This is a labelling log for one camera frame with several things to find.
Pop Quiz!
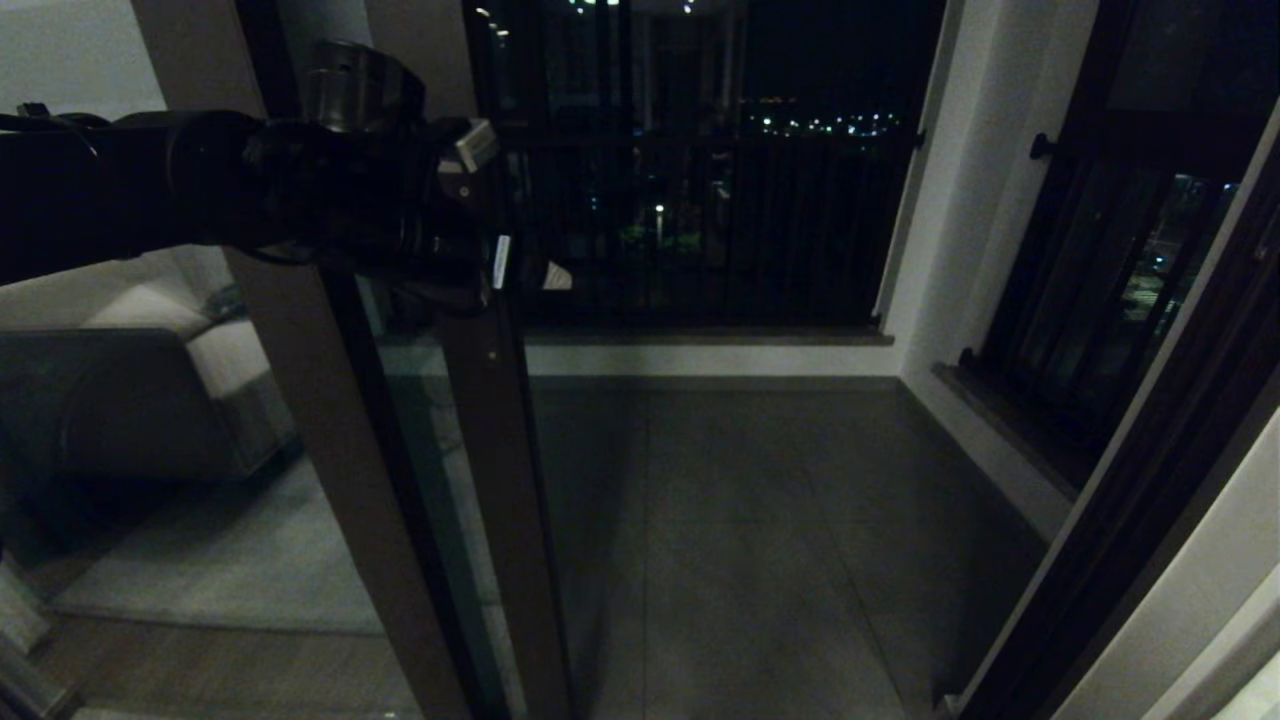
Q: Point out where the dark brown door jamb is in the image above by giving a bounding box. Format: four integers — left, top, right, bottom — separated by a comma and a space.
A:
945, 95, 1280, 720

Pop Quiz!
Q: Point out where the light grey rug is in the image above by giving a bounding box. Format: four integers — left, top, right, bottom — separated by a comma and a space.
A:
45, 455, 389, 639

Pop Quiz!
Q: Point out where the dark grey upholstered seat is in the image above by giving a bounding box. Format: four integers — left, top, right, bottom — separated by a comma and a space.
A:
0, 328, 241, 491

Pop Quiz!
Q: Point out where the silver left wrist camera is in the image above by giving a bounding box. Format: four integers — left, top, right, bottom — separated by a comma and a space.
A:
437, 117, 499, 177

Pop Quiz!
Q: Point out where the light beige sofa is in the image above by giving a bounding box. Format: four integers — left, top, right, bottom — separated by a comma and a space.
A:
0, 250, 301, 483

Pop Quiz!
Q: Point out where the dark stone balcony ledge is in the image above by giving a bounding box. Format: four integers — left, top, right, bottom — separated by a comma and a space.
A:
525, 330, 894, 350

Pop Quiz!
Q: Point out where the black metal balcony railing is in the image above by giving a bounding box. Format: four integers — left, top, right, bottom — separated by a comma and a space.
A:
500, 125, 923, 333

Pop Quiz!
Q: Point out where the brown framed sliding glass door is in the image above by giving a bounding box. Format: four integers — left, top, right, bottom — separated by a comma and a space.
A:
270, 0, 579, 720

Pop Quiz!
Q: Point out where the dark stone window sill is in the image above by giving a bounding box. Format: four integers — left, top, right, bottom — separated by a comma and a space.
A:
930, 360, 1086, 503

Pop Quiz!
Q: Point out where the recessed door handle lock plate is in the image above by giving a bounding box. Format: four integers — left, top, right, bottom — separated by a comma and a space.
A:
465, 300, 521, 376

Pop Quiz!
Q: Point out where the brown framed fixed glass panel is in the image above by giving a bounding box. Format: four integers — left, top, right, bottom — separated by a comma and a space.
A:
0, 0, 473, 720

